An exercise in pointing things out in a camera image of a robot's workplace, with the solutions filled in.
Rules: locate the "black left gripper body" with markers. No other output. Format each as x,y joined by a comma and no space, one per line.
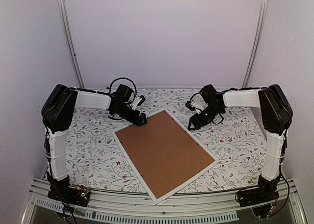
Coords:
123,114

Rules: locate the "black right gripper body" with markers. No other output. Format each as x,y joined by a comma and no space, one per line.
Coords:
211,113

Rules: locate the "brown cardboard backing board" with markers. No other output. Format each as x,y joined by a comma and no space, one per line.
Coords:
164,152

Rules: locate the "white picture frame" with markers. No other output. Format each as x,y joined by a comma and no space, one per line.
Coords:
157,200

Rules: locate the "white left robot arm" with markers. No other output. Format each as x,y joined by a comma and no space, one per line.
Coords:
58,111

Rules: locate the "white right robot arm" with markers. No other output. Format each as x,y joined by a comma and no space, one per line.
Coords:
276,115

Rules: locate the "floral patterned table mat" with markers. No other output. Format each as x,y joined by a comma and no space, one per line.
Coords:
94,159

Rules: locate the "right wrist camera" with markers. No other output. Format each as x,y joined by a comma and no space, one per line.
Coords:
193,106

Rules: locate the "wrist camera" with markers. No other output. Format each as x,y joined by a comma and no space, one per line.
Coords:
193,106
137,101

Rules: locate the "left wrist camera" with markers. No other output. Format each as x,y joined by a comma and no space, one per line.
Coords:
137,101

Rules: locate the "front aluminium rail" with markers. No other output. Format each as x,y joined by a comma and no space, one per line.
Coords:
111,207

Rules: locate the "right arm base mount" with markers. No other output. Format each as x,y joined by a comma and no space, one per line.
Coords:
265,192

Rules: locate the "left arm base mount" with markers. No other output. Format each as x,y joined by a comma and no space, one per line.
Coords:
61,191

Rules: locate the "right aluminium corner post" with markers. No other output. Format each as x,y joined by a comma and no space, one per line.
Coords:
256,43

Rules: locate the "aluminium corner post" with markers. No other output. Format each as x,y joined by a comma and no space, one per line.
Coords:
69,41
256,43

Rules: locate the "left aluminium corner post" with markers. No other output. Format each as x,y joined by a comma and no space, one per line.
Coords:
69,41

